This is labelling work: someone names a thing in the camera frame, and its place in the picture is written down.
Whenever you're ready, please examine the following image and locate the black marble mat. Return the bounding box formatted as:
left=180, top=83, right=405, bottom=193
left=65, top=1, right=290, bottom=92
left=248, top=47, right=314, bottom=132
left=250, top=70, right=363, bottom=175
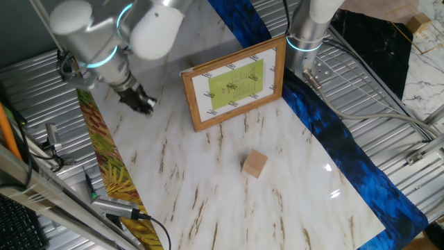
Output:
left=328, top=8, right=416, bottom=101

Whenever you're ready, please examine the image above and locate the aluminium frame beam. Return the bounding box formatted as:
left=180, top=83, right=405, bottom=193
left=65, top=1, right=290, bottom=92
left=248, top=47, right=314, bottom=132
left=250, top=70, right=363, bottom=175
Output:
left=0, top=144, right=140, bottom=250

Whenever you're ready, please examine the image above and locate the small wooden block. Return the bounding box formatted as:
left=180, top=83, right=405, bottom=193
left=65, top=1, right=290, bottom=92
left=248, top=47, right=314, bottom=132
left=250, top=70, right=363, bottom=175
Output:
left=405, top=12, right=432, bottom=35

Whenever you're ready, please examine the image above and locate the wooden picture frame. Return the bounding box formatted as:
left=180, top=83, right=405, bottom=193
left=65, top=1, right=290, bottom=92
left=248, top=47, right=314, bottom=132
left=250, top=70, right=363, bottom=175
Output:
left=180, top=34, right=287, bottom=133

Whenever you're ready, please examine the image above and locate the blue painted mat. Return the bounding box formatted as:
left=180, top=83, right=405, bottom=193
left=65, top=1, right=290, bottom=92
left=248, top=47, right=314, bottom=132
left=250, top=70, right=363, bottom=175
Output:
left=207, top=0, right=429, bottom=250

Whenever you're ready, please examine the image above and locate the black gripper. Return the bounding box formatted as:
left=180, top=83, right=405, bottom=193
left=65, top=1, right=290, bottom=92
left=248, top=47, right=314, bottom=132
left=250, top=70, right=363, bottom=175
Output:
left=117, top=83, right=157, bottom=118

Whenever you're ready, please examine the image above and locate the long silver camera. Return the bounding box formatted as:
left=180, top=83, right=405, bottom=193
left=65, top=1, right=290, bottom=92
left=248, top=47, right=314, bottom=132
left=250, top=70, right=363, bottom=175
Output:
left=90, top=194, right=142, bottom=220

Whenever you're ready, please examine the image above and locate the yellow green painted mat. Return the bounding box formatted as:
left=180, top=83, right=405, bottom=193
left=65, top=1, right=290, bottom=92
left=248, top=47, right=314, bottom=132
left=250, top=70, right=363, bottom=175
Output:
left=73, top=69, right=164, bottom=250

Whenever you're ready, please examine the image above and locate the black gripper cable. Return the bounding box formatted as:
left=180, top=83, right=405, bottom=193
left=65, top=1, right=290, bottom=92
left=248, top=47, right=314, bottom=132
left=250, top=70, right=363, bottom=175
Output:
left=57, top=50, right=79, bottom=83

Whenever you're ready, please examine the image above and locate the white grey marble mat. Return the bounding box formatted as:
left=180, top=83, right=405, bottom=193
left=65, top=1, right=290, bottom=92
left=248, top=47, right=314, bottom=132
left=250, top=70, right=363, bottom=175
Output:
left=401, top=0, right=444, bottom=122

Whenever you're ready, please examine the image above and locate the aluminium pole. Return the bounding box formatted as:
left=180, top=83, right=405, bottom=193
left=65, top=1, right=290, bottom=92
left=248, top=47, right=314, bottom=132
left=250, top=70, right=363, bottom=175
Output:
left=28, top=0, right=76, bottom=64

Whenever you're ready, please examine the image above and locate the light wooden cube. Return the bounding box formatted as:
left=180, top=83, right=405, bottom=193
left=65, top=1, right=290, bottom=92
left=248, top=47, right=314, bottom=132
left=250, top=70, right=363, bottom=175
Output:
left=241, top=149, right=269, bottom=179

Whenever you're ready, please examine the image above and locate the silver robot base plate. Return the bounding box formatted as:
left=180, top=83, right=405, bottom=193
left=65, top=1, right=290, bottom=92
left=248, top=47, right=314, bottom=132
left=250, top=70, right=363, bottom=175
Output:
left=304, top=55, right=332, bottom=83

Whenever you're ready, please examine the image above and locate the aluminium corner bracket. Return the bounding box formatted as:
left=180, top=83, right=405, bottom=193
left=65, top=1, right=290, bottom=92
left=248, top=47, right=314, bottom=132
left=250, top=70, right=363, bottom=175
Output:
left=404, top=134, right=444, bottom=166

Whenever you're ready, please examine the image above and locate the black keyboard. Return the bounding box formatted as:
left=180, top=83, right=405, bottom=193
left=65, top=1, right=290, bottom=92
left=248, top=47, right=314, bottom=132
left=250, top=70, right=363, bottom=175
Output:
left=0, top=194, right=49, bottom=250

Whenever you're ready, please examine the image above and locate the white brown marble mat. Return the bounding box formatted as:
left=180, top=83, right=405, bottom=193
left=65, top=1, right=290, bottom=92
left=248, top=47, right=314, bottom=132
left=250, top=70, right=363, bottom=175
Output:
left=65, top=0, right=386, bottom=250

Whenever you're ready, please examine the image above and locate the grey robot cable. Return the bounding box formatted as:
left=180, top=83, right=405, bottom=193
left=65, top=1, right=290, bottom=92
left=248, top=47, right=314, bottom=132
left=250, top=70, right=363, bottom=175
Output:
left=302, top=68, right=442, bottom=140

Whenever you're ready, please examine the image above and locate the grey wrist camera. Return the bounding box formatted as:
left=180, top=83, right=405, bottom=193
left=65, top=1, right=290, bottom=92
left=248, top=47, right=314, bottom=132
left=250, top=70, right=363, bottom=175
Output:
left=60, top=58, right=100, bottom=92

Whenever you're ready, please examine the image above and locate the orange tube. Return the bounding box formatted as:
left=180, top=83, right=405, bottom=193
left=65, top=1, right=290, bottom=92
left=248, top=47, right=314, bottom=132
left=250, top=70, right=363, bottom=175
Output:
left=0, top=102, right=24, bottom=161

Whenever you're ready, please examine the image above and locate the pink mat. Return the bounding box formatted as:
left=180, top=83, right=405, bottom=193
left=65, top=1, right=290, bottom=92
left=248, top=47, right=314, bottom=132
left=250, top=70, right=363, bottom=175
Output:
left=338, top=0, right=421, bottom=28

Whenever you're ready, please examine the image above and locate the black camera cable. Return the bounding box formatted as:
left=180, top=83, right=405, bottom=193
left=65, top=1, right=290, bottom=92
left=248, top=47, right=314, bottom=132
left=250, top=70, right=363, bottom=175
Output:
left=137, top=212, right=173, bottom=250

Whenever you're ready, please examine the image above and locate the green handled screwdriver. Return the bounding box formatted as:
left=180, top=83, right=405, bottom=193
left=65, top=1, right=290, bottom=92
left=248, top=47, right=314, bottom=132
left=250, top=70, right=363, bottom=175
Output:
left=84, top=169, right=99, bottom=201

